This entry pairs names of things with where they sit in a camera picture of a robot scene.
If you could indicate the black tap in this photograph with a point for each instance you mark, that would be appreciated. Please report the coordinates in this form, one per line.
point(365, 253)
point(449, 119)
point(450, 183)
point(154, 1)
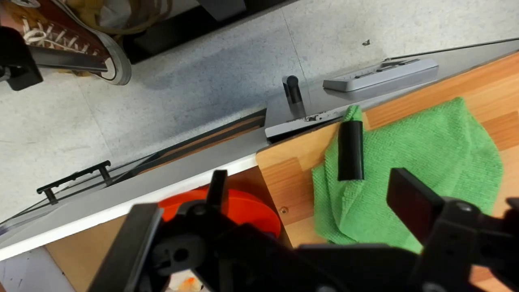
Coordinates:
point(292, 87)

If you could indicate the orange plate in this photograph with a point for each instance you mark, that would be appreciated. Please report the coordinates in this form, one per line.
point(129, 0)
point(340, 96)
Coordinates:
point(247, 209)

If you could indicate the black cylinder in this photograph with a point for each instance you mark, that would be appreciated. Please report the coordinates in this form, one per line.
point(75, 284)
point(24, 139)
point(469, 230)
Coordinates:
point(350, 150)

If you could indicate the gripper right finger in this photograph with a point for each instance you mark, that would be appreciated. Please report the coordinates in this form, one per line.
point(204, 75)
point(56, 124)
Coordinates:
point(458, 235)

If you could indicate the brown sneaker with white laces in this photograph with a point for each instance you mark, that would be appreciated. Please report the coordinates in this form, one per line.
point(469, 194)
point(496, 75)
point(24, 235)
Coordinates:
point(69, 32)

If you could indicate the wooden toy kitchen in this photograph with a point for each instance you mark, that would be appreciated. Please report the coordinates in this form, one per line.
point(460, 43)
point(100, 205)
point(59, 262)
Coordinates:
point(292, 162)

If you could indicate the green cloth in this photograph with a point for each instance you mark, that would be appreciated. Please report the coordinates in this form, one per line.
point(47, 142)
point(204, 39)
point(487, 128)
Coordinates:
point(429, 154)

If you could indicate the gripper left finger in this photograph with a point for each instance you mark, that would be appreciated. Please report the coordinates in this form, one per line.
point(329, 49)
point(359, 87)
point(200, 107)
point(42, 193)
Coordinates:
point(190, 251)

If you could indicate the black furniture base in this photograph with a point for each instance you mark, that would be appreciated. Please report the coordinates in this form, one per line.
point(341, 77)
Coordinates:
point(190, 28)

